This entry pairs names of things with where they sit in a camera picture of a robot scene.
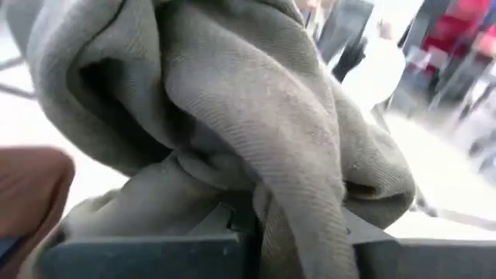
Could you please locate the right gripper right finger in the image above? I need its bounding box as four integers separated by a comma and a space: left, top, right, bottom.
343, 208, 496, 279

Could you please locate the olive green sweatshirt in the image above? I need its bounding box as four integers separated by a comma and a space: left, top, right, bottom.
17, 0, 418, 279

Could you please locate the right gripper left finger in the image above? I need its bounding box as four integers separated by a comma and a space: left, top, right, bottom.
38, 203, 257, 279

